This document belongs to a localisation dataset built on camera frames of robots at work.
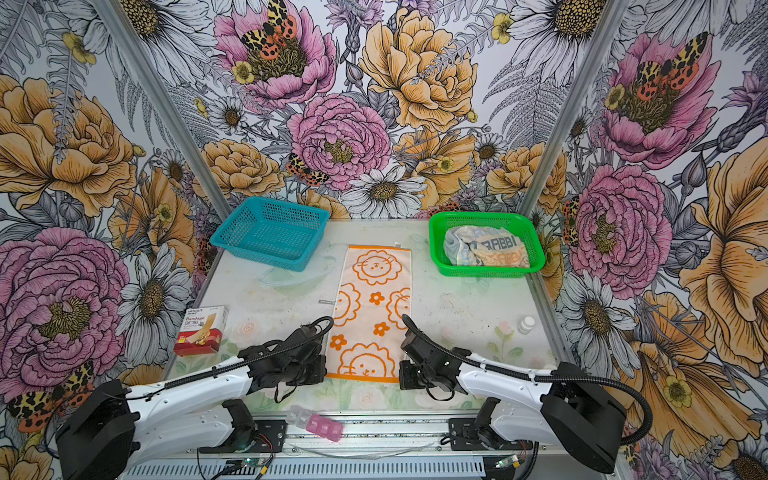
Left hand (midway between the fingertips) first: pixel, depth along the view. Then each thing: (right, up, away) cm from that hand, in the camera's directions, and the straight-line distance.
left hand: (322, 380), depth 82 cm
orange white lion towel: (+11, +9, +9) cm, 17 cm away
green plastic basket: (+37, +46, +29) cm, 66 cm away
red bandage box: (-37, +12, +7) cm, 39 cm away
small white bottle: (+58, +13, +7) cm, 60 cm away
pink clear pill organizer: (-1, -7, -7) cm, 10 cm away
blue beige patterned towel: (+48, +37, +20) cm, 64 cm away
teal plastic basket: (-29, +43, +39) cm, 64 cm away
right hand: (+22, -2, -1) cm, 22 cm away
